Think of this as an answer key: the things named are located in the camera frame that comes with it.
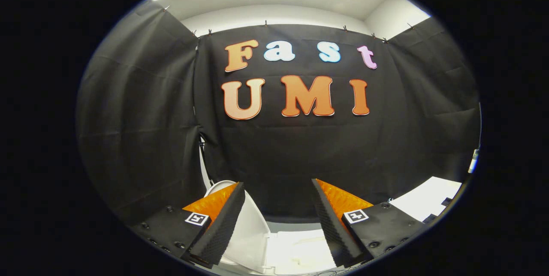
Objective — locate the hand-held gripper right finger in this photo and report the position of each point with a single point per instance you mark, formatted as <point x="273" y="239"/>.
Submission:
<point x="332" y="228"/>

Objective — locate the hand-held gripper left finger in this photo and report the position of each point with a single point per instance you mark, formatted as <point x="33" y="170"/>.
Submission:
<point x="227" y="224"/>

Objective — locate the metal backdrop stand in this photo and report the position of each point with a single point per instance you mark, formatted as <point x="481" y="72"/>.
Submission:
<point x="203" y="164"/>

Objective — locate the black backdrop cloth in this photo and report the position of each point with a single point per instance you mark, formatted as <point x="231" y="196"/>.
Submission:
<point x="279" y="156"/>

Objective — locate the white drawer cabinet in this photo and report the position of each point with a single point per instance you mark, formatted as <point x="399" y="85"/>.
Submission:
<point x="429" y="194"/>

